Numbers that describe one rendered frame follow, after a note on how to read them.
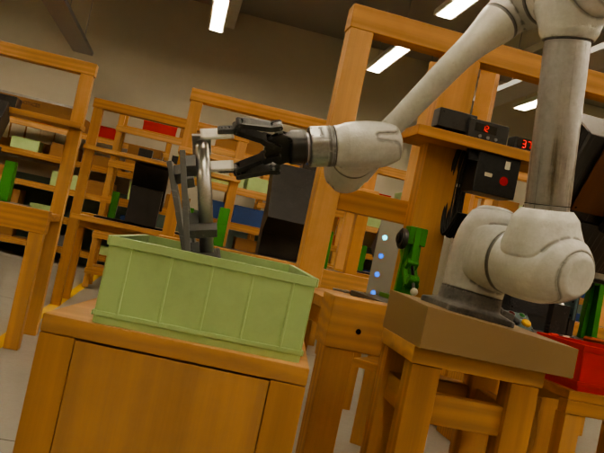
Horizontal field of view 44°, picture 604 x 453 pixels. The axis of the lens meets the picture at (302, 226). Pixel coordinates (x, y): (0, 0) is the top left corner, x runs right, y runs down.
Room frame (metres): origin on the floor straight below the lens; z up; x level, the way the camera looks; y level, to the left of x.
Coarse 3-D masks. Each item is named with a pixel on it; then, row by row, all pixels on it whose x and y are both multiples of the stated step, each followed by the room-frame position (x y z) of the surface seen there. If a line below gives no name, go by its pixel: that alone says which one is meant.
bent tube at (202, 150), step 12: (192, 144) 1.59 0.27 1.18; (204, 144) 1.58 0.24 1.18; (204, 156) 1.55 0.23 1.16; (204, 168) 1.53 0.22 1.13; (204, 180) 1.52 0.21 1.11; (204, 192) 1.52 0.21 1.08; (204, 204) 1.53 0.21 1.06; (204, 216) 1.54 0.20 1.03; (204, 240) 1.60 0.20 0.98; (204, 252) 1.63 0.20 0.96
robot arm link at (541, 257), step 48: (528, 0) 1.66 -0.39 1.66; (576, 0) 1.55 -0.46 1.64; (576, 48) 1.59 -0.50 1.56; (576, 96) 1.60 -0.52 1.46; (576, 144) 1.63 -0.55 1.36; (528, 192) 1.66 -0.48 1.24; (528, 240) 1.62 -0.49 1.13; (576, 240) 1.60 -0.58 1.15; (528, 288) 1.63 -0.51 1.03; (576, 288) 1.59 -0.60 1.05
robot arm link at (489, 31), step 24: (480, 24) 1.70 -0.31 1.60; (504, 24) 1.70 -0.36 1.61; (456, 48) 1.70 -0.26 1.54; (480, 48) 1.70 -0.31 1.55; (432, 72) 1.72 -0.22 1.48; (456, 72) 1.71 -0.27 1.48; (408, 96) 1.76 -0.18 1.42; (432, 96) 1.74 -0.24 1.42; (384, 120) 1.79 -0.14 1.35; (408, 120) 1.77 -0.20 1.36
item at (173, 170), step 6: (168, 162) 1.70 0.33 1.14; (168, 168) 1.70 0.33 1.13; (174, 168) 1.72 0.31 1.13; (180, 168) 1.72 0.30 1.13; (174, 174) 1.70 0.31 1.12; (180, 174) 1.70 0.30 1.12; (174, 180) 1.70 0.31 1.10; (180, 180) 1.72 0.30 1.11; (174, 186) 1.70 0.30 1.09; (174, 192) 1.70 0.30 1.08; (174, 198) 1.70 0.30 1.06; (174, 204) 1.70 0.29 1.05; (180, 204) 1.72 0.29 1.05; (180, 210) 1.70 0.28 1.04; (180, 216) 1.70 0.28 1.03; (180, 222) 1.70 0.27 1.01; (180, 228) 1.70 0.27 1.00; (180, 234) 1.70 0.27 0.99; (180, 240) 1.70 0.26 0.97
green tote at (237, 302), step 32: (128, 256) 1.44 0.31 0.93; (160, 256) 1.44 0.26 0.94; (192, 256) 1.44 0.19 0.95; (224, 256) 2.05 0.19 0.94; (128, 288) 1.44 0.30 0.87; (160, 288) 1.44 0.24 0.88; (192, 288) 1.45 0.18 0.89; (224, 288) 1.45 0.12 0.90; (256, 288) 1.46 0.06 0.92; (288, 288) 1.46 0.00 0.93; (96, 320) 1.43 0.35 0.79; (128, 320) 1.43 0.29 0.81; (160, 320) 1.44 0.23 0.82; (192, 320) 1.45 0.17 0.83; (224, 320) 1.45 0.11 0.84; (256, 320) 1.46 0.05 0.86; (288, 320) 1.47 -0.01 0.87; (256, 352) 1.46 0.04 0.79; (288, 352) 1.46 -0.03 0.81
